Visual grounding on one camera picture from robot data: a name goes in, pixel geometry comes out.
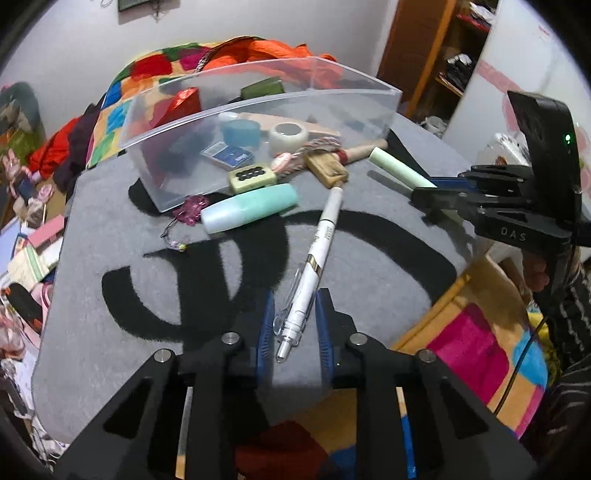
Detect pale green dotted fidget cube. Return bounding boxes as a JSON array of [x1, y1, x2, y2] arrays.
[[228, 164, 276, 195]]

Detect pink tape dispenser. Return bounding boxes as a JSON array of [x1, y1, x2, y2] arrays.
[[32, 282, 55, 326]]

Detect pink bead charm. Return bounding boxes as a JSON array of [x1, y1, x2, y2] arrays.
[[161, 195, 206, 252]]

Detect black and orange tool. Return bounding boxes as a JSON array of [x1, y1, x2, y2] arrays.
[[9, 282, 44, 334]]

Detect white tape roll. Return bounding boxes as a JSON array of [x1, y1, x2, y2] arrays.
[[269, 122, 309, 155]]

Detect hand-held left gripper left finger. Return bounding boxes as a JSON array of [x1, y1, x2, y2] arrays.
[[53, 290, 278, 480]]

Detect orange jacket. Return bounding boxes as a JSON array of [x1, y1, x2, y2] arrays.
[[203, 38, 342, 88]]

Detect green dropper bottle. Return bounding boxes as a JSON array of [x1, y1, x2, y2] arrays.
[[240, 78, 284, 100]]

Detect clear plastic storage box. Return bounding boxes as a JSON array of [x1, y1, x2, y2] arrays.
[[119, 55, 403, 213]]

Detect red paper envelope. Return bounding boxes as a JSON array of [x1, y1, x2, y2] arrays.
[[152, 88, 203, 130]]

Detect teal tape roll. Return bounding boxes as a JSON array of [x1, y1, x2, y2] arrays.
[[222, 119, 262, 147]]

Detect white pen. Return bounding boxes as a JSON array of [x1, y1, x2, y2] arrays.
[[274, 185, 345, 364]]

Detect white suitcase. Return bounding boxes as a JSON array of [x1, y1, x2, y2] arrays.
[[489, 131, 532, 167]]

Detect colourful patchwork blanket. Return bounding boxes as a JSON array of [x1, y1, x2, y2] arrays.
[[85, 41, 550, 480]]

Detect pink lidded box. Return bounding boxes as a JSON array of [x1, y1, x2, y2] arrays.
[[28, 215, 65, 247]]

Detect person's right forearm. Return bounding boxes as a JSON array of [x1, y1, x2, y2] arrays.
[[522, 251, 591, 462]]

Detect pink rabbit toy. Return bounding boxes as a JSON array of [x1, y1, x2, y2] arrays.
[[2, 154, 35, 204]]

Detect black cable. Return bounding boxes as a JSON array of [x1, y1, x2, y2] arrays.
[[493, 316, 551, 412]]

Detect wooden tag with braided cord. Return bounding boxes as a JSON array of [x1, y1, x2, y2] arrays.
[[277, 136, 350, 190]]

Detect grey neck pillow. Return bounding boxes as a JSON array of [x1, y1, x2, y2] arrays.
[[0, 82, 44, 148]]

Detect light green stick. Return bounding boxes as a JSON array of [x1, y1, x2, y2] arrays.
[[368, 148, 437, 190]]

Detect wooden door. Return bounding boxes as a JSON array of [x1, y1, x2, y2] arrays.
[[376, 0, 458, 107]]

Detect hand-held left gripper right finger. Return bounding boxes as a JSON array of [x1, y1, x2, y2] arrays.
[[315, 287, 539, 480]]

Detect beige stick with red band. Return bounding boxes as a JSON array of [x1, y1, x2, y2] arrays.
[[335, 143, 389, 163]]

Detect red garment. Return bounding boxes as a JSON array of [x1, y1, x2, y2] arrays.
[[28, 117, 88, 178]]

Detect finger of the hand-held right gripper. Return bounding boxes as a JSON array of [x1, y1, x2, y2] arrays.
[[431, 165, 533, 195], [410, 186, 486, 219]]

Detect dark purple garment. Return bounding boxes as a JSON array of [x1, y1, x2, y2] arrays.
[[53, 104, 102, 183]]

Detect blue patterned small box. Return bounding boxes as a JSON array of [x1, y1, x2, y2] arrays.
[[201, 142, 256, 168]]

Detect white wardrobe door pink hearts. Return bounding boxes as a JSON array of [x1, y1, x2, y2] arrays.
[[441, 0, 591, 185]]

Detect wooden wardrobe shelves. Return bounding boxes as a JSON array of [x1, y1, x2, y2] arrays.
[[434, 0, 499, 97]]

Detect mint green roll-on bottle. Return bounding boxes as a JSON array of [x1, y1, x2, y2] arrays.
[[201, 183, 299, 234]]

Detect person's right hand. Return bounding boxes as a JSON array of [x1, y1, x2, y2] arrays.
[[523, 254, 552, 294]]

